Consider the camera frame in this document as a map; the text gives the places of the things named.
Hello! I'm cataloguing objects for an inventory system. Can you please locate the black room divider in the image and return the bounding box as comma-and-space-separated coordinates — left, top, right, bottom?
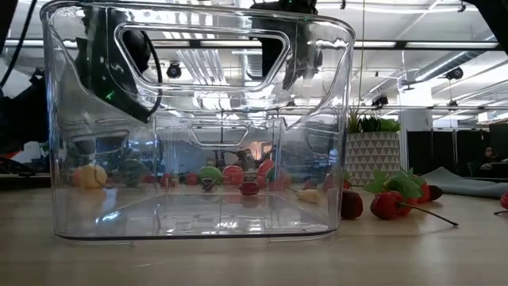
406, 129, 491, 179

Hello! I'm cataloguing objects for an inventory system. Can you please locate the yellow toy pineapple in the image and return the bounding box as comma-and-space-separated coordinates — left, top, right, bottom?
79, 164, 108, 190

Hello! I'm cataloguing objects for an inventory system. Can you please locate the succulent in white patterned pot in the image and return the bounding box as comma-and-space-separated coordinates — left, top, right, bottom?
344, 106, 402, 187

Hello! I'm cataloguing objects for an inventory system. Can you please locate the black ceiling rail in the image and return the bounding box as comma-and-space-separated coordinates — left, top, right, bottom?
0, 38, 502, 52

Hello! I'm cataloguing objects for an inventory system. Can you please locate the green toy watermelon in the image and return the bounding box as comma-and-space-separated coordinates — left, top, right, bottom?
118, 158, 148, 187

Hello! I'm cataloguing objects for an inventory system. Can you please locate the black monitor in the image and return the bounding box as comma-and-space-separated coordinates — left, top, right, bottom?
488, 122, 508, 160

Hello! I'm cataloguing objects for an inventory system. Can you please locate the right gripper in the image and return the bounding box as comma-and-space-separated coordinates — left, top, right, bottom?
249, 0, 323, 91

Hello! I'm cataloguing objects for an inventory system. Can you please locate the clear plastic container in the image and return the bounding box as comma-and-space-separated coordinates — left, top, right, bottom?
39, 0, 356, 242

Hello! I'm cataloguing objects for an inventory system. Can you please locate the thin hanging cord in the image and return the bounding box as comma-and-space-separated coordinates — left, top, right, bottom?
359, 0, 366, 110

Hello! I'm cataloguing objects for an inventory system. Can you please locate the grey foam mat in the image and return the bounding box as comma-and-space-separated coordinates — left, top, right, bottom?
420, 166, 508, 199

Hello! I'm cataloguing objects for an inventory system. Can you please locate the silver ventilation duct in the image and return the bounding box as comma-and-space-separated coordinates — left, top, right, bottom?
414, 35, 497, 83

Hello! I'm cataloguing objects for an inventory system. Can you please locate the yellow toy banana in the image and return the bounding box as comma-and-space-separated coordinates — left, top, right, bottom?
296, 188, 321, 205

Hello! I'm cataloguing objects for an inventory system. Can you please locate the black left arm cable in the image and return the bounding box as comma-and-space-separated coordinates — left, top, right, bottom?
140, 30, 164, 118

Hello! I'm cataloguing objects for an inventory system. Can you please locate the person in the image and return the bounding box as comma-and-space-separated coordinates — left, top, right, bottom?
471, 145, 508, 178

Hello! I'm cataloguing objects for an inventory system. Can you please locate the white column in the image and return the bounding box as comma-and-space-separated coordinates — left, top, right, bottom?
398, 81, 433, 176

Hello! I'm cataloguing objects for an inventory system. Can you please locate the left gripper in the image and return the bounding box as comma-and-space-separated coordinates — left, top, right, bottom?
79, 43, 160, 124

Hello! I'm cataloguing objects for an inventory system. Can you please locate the green toy mango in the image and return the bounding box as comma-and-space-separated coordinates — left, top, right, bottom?
198, 165, 223, 184

